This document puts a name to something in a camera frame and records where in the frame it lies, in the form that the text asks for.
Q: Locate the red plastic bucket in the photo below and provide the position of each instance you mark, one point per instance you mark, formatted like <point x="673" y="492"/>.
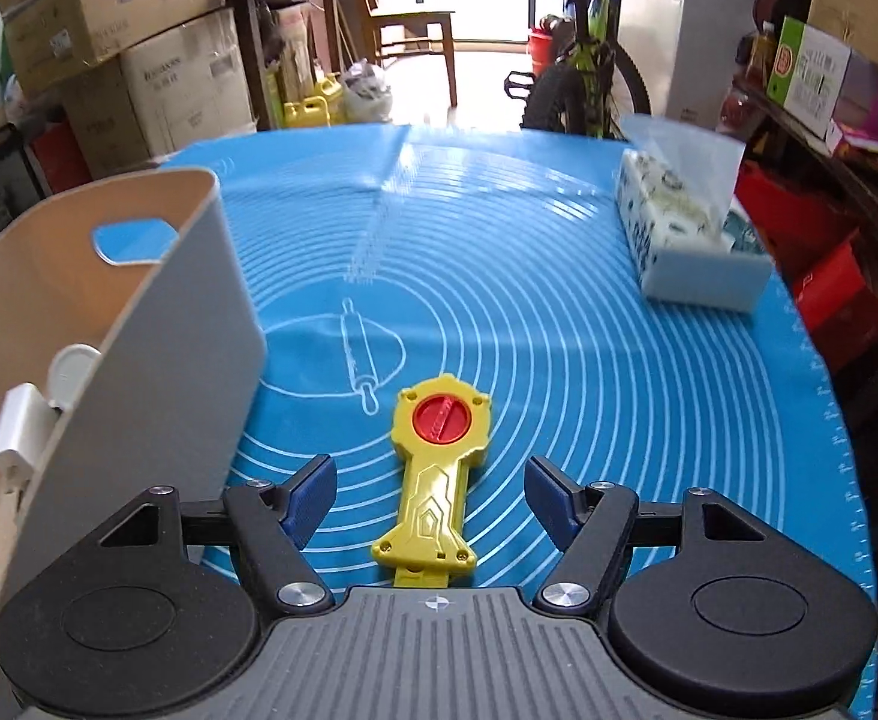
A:
<point x="542" y="52"/>

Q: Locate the green and black bicycle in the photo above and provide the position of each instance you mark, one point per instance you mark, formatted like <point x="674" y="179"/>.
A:
<point x="589" y="67"/>

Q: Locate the wooden chair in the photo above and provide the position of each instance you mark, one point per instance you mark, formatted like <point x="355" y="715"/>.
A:
<point x="409" y="22"/>

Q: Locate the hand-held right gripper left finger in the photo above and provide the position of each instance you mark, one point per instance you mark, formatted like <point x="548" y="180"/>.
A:
<point x="311" y="499"/>

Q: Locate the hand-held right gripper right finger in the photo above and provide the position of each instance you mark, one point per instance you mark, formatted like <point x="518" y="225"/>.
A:
<point x="551" y="499"/>

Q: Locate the printed tissue pack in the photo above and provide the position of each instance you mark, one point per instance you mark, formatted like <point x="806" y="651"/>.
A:
<point x="679" y="232"/>

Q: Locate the dark wooden shelf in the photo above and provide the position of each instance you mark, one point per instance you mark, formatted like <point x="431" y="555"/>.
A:
<point x="859" y="187"/>

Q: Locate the red and white box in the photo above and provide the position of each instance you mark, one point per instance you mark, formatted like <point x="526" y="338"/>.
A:
<point x="60" y="157"/>

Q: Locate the blue silicone mat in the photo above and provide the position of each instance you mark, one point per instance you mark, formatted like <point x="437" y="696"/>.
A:
<point x="559" y="300"/>

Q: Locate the yellow plastic jug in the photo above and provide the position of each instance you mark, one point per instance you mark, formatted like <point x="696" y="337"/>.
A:
<point x="310" y="106"/>

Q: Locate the film-wrapped cardboard box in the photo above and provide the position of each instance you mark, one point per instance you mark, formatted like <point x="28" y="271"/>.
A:
<point x="176" y="97"/>

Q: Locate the white chest freezer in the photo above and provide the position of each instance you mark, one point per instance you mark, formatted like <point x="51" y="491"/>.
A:
<point x="698" y="22"/>

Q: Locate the large printed cardboard box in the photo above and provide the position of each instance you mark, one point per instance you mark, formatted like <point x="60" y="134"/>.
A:
<point x="102" y="0"/>

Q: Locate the clear plastic bag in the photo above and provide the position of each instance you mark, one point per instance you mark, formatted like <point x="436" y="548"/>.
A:
<point x="368" y="94"/>

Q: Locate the green and white box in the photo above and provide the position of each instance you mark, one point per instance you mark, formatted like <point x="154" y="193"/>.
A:
<point x="810" y="75"/>

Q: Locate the beige plastic bin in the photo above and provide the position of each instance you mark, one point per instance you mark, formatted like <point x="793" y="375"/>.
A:
<point x="176" y="360"/>

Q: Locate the white charger plug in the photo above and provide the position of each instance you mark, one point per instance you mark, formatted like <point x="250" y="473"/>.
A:
<point x="23" y="435"/>

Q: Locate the yellow toy launcher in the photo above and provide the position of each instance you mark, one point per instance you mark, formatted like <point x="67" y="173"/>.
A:
<point x="431" y="480"/>

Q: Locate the white round cap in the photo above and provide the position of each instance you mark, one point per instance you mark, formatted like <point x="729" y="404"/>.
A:
<point x="73" y="375"/>

